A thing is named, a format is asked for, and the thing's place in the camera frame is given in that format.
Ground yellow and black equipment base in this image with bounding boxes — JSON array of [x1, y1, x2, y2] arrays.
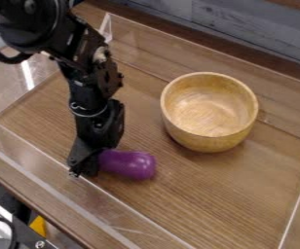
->
[[0, 174, 85, 249]]

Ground clear acrylic tray walls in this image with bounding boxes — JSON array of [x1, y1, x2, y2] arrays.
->
[[0, 4, 300, 249]]

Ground purple toy eggplant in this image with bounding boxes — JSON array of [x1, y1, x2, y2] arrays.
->
[[98, 150, 157, 180]]

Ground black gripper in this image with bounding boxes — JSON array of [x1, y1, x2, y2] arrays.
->
[[54, 18, 125, 177]]

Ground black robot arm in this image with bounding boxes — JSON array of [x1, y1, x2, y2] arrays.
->
[[0, 0, 125, 176]]

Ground black cable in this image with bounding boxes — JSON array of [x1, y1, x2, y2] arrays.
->
[[0, 215, 21, 249]]

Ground light wooden bowl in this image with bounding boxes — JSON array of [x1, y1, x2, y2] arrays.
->
[[161, 72, 260, 153]]

